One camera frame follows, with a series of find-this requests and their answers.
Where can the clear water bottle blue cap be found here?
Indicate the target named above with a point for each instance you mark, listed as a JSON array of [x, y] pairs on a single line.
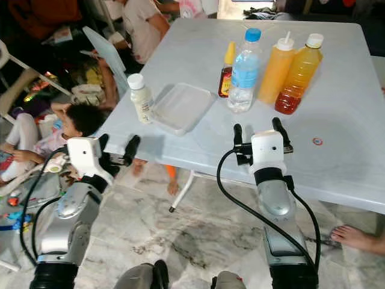
[[245, 75]]

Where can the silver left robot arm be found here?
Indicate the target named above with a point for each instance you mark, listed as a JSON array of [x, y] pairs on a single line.
[[63, 232]]

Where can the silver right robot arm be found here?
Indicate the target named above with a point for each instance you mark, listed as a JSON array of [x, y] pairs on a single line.
[[274, 201]]

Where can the child in pink clothes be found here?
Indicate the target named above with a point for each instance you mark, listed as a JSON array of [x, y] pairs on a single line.
[[81, 120]]

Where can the round red blue sticker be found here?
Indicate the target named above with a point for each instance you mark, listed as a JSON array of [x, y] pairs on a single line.
[[317, 141]]

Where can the small white bottle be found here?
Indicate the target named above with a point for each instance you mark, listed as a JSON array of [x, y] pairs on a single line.
[[142, 102]]

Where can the white woven bag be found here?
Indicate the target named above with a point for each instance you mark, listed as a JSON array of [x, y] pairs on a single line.
[[87, 94]]

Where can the amber drink bottle white cap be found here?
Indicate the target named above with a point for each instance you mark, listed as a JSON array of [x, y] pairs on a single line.
[[299, 78]]

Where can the white baby toy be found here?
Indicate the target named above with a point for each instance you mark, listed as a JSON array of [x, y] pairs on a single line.
[[57, 164]]

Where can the orange juice squeeze bottle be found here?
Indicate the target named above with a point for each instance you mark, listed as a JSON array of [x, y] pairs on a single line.
[[275, 72]]

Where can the child leg orange trousers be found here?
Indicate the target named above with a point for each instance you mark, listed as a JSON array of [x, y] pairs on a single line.
[[172, 185]]

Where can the honey bottle yellow cap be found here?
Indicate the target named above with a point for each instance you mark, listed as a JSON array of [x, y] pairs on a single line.
[[225, 81]]

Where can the clear plastic tray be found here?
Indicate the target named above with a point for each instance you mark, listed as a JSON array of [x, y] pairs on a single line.
[[180, 108]]

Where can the white plastic folding table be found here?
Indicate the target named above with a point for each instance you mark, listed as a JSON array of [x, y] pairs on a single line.
[[337, 90]]

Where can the pale blue plastic seat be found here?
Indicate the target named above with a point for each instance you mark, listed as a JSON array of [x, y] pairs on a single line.
[[108, 57]]

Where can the blue plastic toy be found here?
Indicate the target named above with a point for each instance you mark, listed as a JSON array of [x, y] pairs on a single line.
[[24, 221]]

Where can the grey left robot leg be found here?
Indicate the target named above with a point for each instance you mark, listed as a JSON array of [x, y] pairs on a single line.
[[138, 278]]

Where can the grey robot leg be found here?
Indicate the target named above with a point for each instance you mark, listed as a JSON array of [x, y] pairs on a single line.
[[228, 283], [138, 278]]

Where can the seated person beige shirt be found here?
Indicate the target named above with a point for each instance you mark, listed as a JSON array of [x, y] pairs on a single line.
[[144, 27]]

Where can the grey right robot leg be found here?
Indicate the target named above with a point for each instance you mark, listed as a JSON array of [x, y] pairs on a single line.
[[228, 283]]

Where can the adult bare foot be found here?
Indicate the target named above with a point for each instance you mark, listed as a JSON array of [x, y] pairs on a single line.
[[361, 239]]

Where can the person in red shirt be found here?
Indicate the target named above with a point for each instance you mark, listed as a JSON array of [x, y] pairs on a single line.
[[42, 15]]

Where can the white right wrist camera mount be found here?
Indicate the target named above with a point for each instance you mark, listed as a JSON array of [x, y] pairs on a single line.
[[267, 150]]

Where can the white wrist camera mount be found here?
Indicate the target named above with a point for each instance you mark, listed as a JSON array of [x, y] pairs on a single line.
[[267, 150], [84, 155]]

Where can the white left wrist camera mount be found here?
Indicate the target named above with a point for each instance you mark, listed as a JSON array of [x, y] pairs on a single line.
[[84, 155]]

